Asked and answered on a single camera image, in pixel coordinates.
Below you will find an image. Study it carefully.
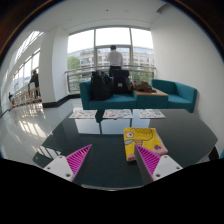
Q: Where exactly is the wooden railing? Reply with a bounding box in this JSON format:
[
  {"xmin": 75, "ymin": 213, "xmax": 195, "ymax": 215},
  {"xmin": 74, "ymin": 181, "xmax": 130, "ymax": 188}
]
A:
[{"xmin": 9, "ymin": 84, "xmax": 43, "ymax": 108}]

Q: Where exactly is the large black backpack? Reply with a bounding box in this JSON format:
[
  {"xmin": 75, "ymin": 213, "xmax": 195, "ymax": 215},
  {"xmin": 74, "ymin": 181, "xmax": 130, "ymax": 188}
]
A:
[{"xmin": 89, "ymin": 70, "xmax": 114, "ymax": 102}]

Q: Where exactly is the wooden sofa table top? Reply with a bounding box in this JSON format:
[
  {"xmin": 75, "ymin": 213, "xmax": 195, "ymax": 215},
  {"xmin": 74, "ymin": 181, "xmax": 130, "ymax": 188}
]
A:
[{"xmin": 133, "ymin": 88, "xmax": 169, "ymax": 98}]

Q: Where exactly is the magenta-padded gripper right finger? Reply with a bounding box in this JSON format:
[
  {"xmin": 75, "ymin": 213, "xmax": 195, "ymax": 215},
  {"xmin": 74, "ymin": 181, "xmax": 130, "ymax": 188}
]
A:
[{"xmin": 134, "ymin": 144, "xmax": 184, "ymax": 186}]

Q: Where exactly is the brown jacket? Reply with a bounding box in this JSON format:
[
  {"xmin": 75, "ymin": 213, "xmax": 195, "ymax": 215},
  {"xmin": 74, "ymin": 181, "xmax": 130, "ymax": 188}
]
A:
[{"xmin": 132, "ymin": 80, "xmax": 157, "ymax": 94}]

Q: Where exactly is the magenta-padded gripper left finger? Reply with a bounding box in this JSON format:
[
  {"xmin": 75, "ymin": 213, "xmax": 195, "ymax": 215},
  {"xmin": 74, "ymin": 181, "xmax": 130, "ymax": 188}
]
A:
[{"xmin": 43, "ymin": 143, "xmax": 93, "ymax": 184}]

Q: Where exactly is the person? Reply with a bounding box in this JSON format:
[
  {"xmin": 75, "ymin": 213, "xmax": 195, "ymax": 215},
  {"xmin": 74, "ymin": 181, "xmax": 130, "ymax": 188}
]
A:
[
  {"xmin": 28, "ymin": 69, "xmax": 40, "ymax": 90},
  {"xmin": 107, "ymin": 45, "xmax": 124, "ymax": 77}
]

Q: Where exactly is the teal sofa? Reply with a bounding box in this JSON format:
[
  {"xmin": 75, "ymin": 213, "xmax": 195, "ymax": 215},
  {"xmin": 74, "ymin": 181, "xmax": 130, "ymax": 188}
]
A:
[{"xmin": 79, "ymin": 78, "xmax": 198, "ymax": 114}]

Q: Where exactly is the metal window railing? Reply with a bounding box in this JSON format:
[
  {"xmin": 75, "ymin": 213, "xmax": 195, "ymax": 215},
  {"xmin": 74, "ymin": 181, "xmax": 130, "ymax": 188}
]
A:
[{"xmin": 64, "ymin": 64, "xmax": 157, "ymax": 95}]

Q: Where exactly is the black bag with label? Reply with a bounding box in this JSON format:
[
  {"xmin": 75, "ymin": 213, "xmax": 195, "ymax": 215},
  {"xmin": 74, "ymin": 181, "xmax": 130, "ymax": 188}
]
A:
[{"xmin": 112, "ymin": 69, "xmax": 131, "ymax": 95}]

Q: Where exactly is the yellow orange pink cartoon towel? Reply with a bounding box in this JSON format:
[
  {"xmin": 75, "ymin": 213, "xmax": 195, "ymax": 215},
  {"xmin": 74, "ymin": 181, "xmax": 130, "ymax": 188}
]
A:
[{"xmin": 123, "ymin": 127, "xmax": 169, "ymax": 163}]

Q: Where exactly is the printed paper sheet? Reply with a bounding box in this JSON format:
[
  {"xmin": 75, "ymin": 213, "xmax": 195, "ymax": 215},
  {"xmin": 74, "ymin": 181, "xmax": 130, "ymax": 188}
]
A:
[
  {"xmin": 68, "ymin": 109, "xmax": 98, "ymax": 120},
  {"xmin": 102, "ymin": 108, "xmax": 134, "ymax": 120},
  {"xmin": 137, "ymin": 108, "xmax": 166, "ymax": 120}
]

